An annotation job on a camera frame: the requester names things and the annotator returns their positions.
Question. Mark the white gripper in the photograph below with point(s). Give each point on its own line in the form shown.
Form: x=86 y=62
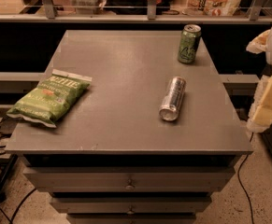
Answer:
x=263 y=120

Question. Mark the green soda can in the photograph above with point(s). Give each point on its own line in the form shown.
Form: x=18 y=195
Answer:
x=189 y=42

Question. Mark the silver can lying down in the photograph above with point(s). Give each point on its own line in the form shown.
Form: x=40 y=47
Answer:
x=170 y=106

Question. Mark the black bag behind glass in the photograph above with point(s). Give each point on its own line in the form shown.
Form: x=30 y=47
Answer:
x=135 y=0

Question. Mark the grey drawer cabinet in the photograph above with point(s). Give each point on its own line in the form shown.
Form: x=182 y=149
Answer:
x=112 y=159

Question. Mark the metal railing shelf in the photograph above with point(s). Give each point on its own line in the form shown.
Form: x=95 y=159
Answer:
x=249 y=11

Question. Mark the green chip bag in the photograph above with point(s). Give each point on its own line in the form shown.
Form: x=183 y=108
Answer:
x=51 y=98

